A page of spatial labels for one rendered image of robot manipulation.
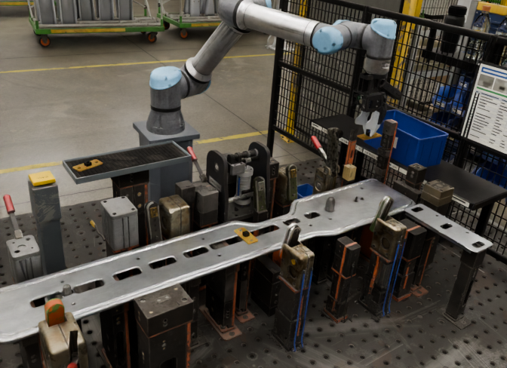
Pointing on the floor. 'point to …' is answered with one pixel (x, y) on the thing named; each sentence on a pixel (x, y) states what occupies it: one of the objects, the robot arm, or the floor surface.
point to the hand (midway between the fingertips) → (370, 131)
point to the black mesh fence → (389, 83)
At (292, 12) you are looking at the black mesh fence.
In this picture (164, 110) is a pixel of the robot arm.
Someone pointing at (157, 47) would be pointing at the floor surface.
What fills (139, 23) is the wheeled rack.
